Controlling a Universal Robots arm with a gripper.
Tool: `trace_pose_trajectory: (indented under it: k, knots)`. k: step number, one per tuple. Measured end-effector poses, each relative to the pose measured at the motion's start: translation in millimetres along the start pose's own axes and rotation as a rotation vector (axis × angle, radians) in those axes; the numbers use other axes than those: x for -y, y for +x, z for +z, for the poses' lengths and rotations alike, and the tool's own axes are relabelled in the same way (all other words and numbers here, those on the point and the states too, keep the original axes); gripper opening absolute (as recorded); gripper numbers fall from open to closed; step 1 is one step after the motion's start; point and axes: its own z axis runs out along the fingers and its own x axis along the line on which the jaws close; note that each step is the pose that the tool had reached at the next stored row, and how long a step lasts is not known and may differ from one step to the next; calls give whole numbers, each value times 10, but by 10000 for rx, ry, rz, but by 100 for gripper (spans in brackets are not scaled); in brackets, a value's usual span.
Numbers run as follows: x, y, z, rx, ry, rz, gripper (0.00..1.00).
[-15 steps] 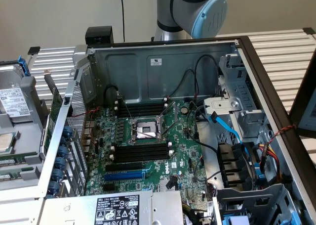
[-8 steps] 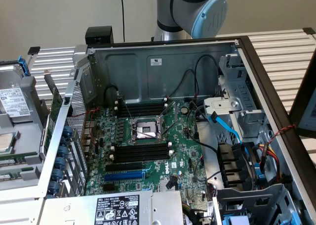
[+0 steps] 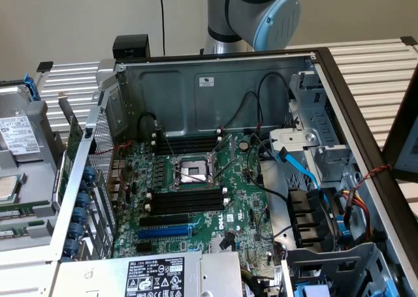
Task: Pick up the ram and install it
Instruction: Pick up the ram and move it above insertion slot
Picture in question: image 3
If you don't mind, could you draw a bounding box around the blue plastic block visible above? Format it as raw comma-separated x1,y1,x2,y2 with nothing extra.
295,284,331,297

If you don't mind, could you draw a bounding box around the yellow wire bundle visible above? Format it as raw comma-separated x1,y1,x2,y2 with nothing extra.
240,266,262,290

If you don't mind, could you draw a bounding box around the black RAM slot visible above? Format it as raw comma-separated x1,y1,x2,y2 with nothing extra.
150,190,227,199
155,133,220,140
155,147,217,155
148,206,229,217
148,201,228,211
155,142,219,150
149,196,227,205
155,138,220,145

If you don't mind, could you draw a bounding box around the thin black wall cable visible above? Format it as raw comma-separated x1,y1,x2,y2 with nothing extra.
159,0,166,55

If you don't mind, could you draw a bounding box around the grey drive tray assembly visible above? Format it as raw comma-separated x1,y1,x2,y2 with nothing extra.
0,78,71,245

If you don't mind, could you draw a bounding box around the coloured power wire bundle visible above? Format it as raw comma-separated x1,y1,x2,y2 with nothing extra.
342,187,376,242

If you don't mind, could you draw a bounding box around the red black twisted wire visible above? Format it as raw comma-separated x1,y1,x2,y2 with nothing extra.
359,164,393,180
87,140,135,159

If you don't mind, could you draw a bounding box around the long black expansion slot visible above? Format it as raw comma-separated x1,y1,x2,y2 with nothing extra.
139,214,190,228

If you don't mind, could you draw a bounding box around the blue expansion slot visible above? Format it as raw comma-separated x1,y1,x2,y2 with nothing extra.
137,226,193,240

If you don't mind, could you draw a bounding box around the thin black looped wire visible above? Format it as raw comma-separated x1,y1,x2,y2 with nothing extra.
234,90,262,131
257,72,292,136

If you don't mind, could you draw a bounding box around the green graphics card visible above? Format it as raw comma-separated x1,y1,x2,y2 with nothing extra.
56,93,85,210

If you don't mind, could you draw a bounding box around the open grey PC case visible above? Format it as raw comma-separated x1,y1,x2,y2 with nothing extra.
48,47,418,297

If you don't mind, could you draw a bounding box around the green Dell motherboard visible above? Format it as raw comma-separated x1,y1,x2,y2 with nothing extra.
112,132,285,262

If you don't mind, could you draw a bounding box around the metal socket cover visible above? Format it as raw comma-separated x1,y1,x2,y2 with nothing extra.
208,133,236,180

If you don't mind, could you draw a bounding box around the CPU socket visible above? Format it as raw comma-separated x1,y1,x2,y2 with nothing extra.
168,153,218,192

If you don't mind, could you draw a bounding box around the thin metal locking lever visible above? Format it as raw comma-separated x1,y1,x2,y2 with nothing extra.
214,161,242,180
164,134,180,163

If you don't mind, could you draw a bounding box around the black fan shroud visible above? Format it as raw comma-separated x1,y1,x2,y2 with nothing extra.
287,187,344,249

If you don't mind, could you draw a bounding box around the grey drive cage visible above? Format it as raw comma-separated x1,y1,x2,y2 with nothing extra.
282,242,396,297

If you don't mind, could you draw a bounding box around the silver disk bay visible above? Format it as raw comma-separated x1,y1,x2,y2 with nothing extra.
269,70,359,193

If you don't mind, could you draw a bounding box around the blue plastic disk bracket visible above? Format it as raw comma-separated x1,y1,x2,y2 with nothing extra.
23,74,42,101

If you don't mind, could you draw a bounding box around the dark side panel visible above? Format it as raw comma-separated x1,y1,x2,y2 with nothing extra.
381,78,418,182

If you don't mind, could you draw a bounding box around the silver power supply unit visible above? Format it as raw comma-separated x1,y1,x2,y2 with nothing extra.
54,251,244,297

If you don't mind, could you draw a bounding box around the silver hard disk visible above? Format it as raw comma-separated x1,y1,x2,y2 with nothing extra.
0,85,45,163

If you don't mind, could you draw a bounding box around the blue SATA wire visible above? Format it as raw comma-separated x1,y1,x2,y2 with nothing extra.
276,148,330,210

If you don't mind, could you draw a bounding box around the black box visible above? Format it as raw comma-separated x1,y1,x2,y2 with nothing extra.
112,34,151,59

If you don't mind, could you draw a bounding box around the silver CPU chip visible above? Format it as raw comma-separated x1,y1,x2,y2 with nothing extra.
0,175,20,202

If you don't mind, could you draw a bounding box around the thick black looped wire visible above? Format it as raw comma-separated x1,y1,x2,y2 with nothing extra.
138,112,163,140

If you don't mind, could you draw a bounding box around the blue card retention clip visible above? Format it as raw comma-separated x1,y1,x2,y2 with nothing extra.
78,192,92,210
65,240,81,257
83,165,97,183
73,207,88,225
70,223,85,241

